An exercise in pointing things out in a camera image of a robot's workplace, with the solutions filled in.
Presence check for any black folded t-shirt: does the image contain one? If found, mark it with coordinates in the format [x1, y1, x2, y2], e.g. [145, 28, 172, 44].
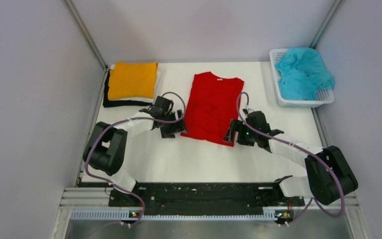
[102, 70, 153, 108]

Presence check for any right aluminium corner post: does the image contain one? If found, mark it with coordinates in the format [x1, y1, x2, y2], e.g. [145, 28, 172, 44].
[309, 0, 345, 49]

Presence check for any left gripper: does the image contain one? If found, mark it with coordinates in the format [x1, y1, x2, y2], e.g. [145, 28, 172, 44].
[161, 109, 188, 138]

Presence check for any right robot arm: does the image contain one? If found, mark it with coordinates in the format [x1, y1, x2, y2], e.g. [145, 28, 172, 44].
[223, 111, 359, 205]

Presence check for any left aluminium corner post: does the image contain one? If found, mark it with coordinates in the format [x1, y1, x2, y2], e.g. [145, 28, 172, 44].
[62, 0, 107, 69]

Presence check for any orange folded t-shirt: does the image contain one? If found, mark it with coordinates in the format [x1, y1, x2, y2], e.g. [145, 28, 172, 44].
[107, 61, 159, 101]

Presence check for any red t-shirt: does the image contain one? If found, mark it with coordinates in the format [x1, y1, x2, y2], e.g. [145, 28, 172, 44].
[181, 72, 244, 147]

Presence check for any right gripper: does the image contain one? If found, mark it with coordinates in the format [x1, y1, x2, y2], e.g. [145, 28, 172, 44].
[223, 119, 259, 146]

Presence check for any white plastic basket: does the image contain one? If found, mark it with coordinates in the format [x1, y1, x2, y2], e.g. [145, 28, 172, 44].
[269, 48, 335, 108]

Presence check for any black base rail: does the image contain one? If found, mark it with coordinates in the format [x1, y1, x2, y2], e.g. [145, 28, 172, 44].
[108, 182, 305, 216]

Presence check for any teal t-shirt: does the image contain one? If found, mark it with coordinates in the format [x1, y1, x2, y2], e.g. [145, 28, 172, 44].
[275, 47, 335, 101]

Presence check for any aluminium corner post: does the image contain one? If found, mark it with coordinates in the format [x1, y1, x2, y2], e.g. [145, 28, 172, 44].
[62, 0, 107, 69]
[309, 0, 345, 49]

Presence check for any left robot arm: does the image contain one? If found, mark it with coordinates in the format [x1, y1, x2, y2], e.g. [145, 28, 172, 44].
[83, 95, 187, 209]

